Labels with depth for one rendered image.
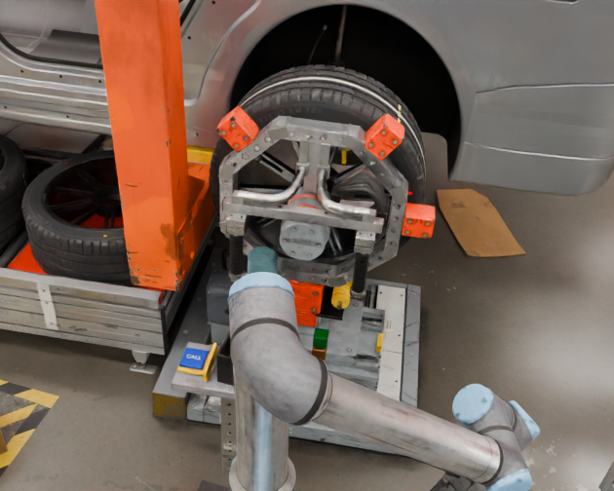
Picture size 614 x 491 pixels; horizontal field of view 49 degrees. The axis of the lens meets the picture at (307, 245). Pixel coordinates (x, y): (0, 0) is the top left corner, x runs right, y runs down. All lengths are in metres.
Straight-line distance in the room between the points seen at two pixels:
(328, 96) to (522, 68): 0.66
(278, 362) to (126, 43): 1.00
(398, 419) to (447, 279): 2.01
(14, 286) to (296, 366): 1.66
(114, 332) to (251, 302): 1.46
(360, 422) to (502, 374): 1.70
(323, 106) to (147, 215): 0.60
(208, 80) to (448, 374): 1.43
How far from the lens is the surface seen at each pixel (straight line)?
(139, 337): 2.52
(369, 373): 2.48
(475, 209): 3.65
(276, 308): 1.12
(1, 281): 2.60
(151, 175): 1.95
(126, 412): 2.56
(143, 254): 2.13
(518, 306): 3.13
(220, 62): 2.31
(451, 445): 1.29
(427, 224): 1.96
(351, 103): 1.89
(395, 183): 1.89
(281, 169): 2.03
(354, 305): 2.60
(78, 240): 2.48
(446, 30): 2.18
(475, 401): 1.48
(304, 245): 1.86
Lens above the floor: 1.98
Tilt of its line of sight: 38 degrees down
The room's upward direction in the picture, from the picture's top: 4 degrees clockwise
